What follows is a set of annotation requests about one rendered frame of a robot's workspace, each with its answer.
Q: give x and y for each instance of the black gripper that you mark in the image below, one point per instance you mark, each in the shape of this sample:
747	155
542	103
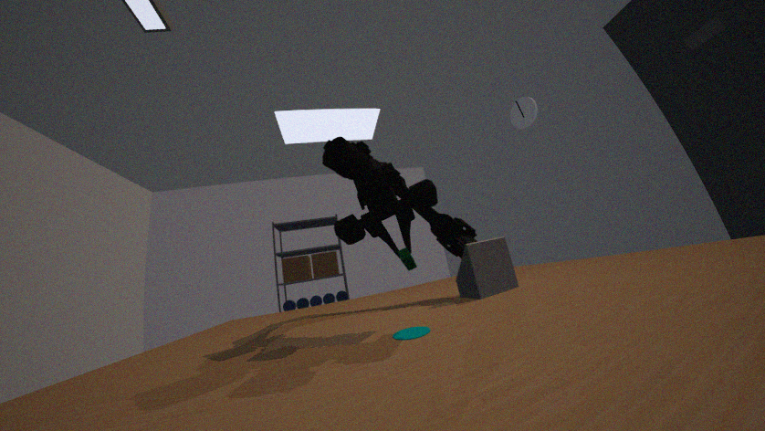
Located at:
351	230

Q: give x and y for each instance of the dark green rectangular post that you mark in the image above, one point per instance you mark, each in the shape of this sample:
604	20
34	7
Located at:
407	258

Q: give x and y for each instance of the cyan flat circle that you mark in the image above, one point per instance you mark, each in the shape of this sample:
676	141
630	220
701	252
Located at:
411	333

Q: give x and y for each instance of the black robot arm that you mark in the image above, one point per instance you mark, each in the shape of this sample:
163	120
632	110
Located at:
372	179

